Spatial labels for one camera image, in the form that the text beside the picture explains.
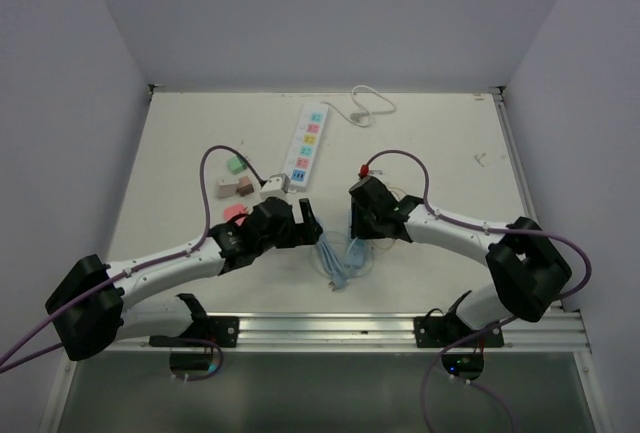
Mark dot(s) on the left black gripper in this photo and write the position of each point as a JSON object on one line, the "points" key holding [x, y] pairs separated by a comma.
{"points": [[301, 233]]}

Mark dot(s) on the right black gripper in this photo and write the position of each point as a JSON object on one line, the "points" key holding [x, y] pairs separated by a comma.
{"points": [[358, 229]]}

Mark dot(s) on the pink plug adapter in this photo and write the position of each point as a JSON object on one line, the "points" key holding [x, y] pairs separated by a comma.
{"points": [[236, 214]]}

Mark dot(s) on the white power strip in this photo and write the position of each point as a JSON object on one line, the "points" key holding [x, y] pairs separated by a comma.
{"points": [[303, 151]]}

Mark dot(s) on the brown beige plug adapter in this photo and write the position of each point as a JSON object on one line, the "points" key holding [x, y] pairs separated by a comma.
{"points": [[228, 187]]}

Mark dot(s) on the green plug adapter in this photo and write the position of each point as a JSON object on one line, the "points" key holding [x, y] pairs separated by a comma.
{"points": [[236, 165]]}

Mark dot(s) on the teal plug with cable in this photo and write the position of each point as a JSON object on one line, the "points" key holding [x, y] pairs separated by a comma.
{"points": [[359, 258]]}

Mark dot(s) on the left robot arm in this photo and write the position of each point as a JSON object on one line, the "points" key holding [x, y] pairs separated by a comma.
{"points": [[97, 303]]}

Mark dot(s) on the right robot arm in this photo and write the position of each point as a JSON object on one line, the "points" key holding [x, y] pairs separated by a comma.
{"points": [[527, 271]]}

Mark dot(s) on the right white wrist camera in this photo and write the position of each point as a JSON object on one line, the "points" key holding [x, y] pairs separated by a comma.
{"points": [[365, 170]]}

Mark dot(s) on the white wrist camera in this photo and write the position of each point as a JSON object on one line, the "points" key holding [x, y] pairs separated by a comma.
{"points": [[365, 170], [277, 186]]}

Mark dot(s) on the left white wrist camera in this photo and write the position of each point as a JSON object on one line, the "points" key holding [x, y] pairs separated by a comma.
{"points": [[277, 186]]}

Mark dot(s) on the aluminium front rail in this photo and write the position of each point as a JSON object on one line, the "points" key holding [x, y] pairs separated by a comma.
{"points": [[557, 331]]}

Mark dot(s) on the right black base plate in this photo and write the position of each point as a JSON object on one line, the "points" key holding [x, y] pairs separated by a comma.
{"points": [[434, 330]]}

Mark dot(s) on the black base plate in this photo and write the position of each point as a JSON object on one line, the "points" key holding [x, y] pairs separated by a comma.
{"points": [[434, 330], [209, 331]]}

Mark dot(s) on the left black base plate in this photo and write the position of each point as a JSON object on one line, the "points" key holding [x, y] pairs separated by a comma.
{"points": [[209, 331]]}

